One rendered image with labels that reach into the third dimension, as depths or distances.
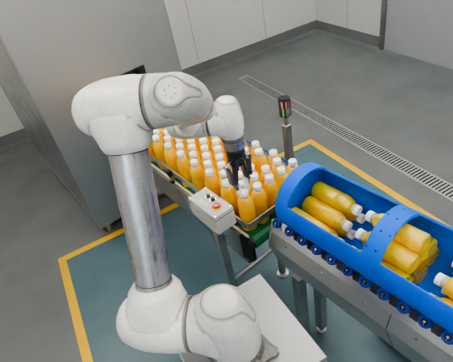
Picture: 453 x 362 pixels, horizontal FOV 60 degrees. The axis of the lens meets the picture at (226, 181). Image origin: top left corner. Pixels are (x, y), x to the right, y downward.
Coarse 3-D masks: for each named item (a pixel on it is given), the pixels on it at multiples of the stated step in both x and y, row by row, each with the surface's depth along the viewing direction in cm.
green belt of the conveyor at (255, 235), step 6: (192, 192) 210; (270, 216) 185; (276, 216) 184; (270, 222) 182; (240, 228) 182; (258, 228) 180; (264, 228) 180; (252, 234) 178; (258, 234) 178; (258, 240) 177; (264, 240) 179
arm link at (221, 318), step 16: (208, 288) 105; (224, 288) 103; (192, 304) 106; (208, 304) 100; (224, 304) 100; (240, 304) 101; (192, 320) 103; (208, 320) 99; (224, 320) 98; (240, 320) 99; (256, 320) 105; (192, 336) 102; (208, 336) 100; (224, 336) 99; (240, 336) 100; (256, 336) 106; (192, 352) 106; (208, 352) 104; (224, 352) 103; (240, 352) 103; (256, 352) 109
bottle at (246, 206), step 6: (240, 198) 169; (246, 198) 169; (240, 204) 169; (246, 204) 168; (252, 204) 170; (240, 210) 172; (246, 210) 170; (252, 210) 172; (240, 216) 175; (246, 216) 172; (252, 216) 173; (246, 222) 175; (246, 228) 178; (252, 228) 177
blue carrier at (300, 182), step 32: (288, 192) 152; (352, 192) 159; (288, 224) 157; (352, 224) 161; (384, 224) 126; (416, 224) 140; (352, 256) 133; (448, 256) 135; (384, 288) 129; (416, 288) 116; (448, 320) 111
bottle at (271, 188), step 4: (264, 184) 177; (268, 184) 175; (272, 184) 175; (276, 184) 176; (264, 188) 177; (268, 188) 175; (272, 188) 175; (276, 188) 176; (268, 192) 176; (272, 192) 176; (276, 192) 177; (268, 196) 178; (272, 196) 177; (276, 196) 178; (268, 200) 179; (272, 200) 179; (268, 204) 181; (272, 204) 180
